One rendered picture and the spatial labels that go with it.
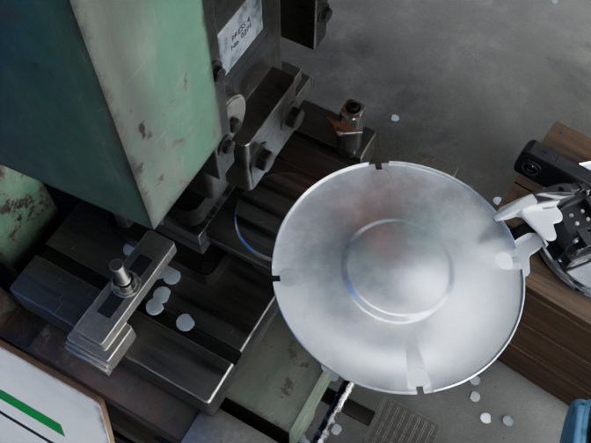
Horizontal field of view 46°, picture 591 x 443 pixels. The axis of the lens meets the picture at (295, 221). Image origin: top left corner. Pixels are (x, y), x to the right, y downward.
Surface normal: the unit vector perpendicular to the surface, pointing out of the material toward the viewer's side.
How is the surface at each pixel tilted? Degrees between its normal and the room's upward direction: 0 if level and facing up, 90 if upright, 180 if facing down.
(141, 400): 0
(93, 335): 0
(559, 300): 0
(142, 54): 90
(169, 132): 90
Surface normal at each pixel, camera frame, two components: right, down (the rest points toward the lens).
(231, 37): 0.87, 0.43
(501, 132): 0.00, -0.49
